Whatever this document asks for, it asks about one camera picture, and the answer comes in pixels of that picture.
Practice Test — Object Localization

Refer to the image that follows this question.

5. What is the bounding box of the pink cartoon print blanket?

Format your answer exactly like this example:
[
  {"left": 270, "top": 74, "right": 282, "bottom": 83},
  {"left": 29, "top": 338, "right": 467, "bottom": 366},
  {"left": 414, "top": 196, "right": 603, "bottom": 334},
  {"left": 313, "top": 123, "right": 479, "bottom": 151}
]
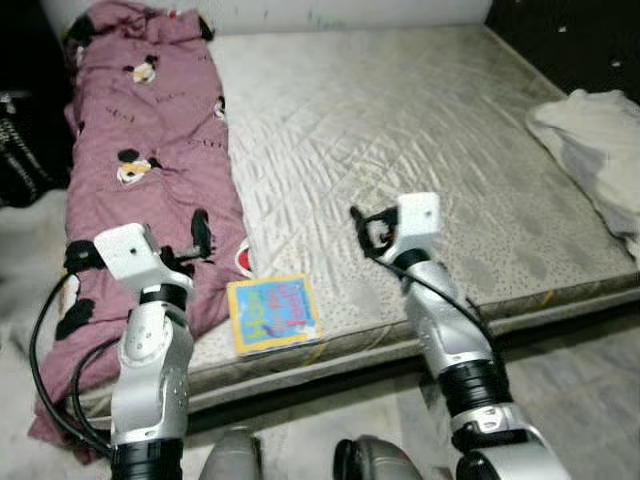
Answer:
[{"left": 26, "top": 0, "right": 253, "bottom": 463}]

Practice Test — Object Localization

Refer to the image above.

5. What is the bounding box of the white pillow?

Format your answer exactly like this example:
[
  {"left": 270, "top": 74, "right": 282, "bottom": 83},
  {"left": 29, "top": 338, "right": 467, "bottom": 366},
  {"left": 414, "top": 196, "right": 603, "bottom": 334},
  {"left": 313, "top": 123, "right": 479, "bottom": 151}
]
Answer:
[{"left": 524, "top": 87, "right": 640, "bottom": 268}]

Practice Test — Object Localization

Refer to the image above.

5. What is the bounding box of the black tufted headboard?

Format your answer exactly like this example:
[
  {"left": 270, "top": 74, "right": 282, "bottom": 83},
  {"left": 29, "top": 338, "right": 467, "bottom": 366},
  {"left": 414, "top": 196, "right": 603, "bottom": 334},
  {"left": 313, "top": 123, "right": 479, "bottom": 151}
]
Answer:
[{"left": 483, "top": 0, "right": 640, "bottom": 98}]

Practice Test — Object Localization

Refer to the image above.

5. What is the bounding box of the colourful children's book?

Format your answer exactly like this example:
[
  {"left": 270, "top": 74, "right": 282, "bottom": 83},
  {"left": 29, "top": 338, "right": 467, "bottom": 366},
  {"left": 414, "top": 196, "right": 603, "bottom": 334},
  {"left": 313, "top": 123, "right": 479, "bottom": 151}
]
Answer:
[{"left": 226, "top": 274, "right": 323, "bottom": 359}]

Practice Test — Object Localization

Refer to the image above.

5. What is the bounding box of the black printed bag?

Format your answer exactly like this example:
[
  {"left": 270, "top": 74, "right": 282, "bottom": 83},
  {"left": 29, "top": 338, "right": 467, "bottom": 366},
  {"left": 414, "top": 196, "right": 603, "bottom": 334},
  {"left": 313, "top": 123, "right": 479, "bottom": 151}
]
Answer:
[{"left": 0, "top": 88, "right": 73, "bottom": 208}]

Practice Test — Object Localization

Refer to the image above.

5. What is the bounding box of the white quilted mattress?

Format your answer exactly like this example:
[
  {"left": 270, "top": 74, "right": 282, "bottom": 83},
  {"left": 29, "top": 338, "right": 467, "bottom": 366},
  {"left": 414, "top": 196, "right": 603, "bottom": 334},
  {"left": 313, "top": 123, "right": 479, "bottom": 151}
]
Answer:
[{"left": 73, "top": 24, "right": 640, "bottom": 423}]

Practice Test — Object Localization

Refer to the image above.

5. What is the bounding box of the silver robot leg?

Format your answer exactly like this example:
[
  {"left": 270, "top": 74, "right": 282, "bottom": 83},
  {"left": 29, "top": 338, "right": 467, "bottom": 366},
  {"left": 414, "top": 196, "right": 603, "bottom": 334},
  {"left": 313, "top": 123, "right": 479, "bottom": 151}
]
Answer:
[
  {"left": 198, "top": 426, "right": 265, "bottom": 480},
  {"left": 331, "top": 434, "right": 428, "bottom": 480}
]

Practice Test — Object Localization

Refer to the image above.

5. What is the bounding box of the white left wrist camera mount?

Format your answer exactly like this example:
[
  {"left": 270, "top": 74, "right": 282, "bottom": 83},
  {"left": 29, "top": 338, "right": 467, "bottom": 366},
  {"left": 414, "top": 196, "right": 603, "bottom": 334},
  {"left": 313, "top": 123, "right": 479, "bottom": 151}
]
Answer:
[{"left": 91, "top": 222, "right": 187, "bottom": 298}]

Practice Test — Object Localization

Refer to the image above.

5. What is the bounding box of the silver left robot leg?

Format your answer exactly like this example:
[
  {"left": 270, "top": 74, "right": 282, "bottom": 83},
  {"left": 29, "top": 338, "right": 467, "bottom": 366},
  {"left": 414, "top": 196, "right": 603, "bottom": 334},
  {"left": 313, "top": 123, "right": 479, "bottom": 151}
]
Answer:
[{"left": 198, "top": 426, "right": 265, "bottom": 480}]

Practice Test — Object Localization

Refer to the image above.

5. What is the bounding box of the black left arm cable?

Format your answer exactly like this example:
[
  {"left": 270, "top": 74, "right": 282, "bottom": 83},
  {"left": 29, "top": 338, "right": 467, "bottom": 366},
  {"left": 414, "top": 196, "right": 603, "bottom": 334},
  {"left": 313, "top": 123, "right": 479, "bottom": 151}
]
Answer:
[{"left": 28, "top": 238, "right": 129, "bottom": 459}]

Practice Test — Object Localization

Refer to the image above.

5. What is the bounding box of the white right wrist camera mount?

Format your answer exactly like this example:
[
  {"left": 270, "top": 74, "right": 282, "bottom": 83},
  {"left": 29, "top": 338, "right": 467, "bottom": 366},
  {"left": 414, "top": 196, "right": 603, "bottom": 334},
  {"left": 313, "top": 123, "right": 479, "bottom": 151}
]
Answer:
[{"left": 389, "top": 191, "right": 443, "bottom": 268}]

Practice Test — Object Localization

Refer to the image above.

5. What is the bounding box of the silver right robot leg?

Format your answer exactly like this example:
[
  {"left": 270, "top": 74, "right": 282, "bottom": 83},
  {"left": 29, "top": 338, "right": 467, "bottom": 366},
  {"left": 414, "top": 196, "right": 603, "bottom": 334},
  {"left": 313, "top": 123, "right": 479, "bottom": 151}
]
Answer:
[{"left": 331, "top": 434, "right": 428, "bottom": 480}]

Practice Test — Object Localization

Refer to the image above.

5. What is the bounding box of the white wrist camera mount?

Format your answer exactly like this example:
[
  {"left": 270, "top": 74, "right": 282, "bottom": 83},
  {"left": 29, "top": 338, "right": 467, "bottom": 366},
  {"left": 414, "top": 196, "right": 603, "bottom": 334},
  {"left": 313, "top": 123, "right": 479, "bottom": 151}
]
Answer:
[
  {"left": 389, "top": 191, "right": 443, "bottom": 268},
  {"left": 91, "top": 222, "right": 187, "bottom": 298}
]

